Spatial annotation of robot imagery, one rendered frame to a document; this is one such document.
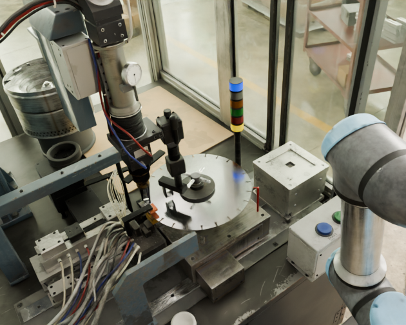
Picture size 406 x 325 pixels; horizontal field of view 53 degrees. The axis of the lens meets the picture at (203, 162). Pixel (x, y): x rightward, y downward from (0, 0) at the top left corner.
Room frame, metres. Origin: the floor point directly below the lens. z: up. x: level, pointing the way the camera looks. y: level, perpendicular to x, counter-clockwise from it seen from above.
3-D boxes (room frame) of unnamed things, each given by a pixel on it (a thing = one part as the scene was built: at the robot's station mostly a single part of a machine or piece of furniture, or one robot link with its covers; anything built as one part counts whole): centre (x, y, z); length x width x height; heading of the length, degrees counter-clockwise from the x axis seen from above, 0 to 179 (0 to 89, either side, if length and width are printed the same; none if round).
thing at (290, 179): (1.02, -0.29, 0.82); 0.18 x 0.18 x 0.15; 31
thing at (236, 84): (1.15, -0.13, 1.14); 0.05 x 0.04 x 0.03; 31
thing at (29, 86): (1.46, 0.58, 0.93); 0.31 x 0.31 x 0.36
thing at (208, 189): (0.89, 0.03, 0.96); 0.11 x 0.11 x 0.03
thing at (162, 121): (0.83, 0.07, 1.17); 0.06 x 0.05 x 0.20; 112
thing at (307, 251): (0.78, -0.37, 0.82); 0.28 x 0.11 x 0.15; 121
